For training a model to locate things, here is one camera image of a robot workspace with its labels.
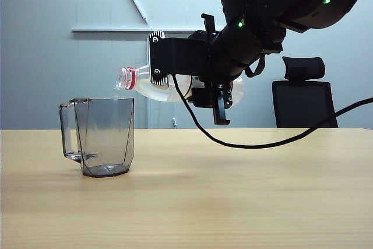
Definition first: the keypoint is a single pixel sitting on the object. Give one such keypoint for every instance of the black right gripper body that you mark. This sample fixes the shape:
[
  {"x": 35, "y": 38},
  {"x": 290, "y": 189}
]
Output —
[{"x": 210, "y": 56}]

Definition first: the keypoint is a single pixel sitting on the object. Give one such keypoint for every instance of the black striped-pad right gripper finger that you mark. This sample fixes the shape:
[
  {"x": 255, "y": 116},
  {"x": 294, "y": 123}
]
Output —
[{"x": 175, "y": 56}]

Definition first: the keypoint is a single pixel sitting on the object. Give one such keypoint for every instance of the clear red-label water bottle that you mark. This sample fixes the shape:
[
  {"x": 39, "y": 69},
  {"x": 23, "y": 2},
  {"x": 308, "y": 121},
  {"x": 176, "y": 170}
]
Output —
[{"x": 157, "y": 93}]

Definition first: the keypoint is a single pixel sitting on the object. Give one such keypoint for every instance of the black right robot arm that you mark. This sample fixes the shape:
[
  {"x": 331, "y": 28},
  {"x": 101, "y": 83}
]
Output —
[{"x": 256, "y": 13}]

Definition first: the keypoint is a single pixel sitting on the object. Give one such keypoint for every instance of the grey transparent plastic mug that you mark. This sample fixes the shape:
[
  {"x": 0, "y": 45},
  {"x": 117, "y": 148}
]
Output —
[{"x": 105, "y": 132}]

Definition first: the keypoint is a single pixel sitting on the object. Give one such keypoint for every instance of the black office chair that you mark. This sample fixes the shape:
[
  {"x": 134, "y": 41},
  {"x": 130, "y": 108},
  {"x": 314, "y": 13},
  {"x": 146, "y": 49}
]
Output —
[{"x": 304, "y": 103}]

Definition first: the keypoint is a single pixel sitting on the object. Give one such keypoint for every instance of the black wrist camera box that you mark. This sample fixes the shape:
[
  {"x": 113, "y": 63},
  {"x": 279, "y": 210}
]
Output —
[{"x": 204, "y": 98}]

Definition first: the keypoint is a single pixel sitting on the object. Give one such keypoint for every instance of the vertical white wall trunking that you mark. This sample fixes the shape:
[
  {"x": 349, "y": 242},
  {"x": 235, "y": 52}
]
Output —
[{"x": 149, "y": 115}]

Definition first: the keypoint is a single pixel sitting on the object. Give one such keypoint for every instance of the horizontal white wall trunking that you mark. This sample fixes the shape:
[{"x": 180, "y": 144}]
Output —
[{"x": 116, "y": 30}]

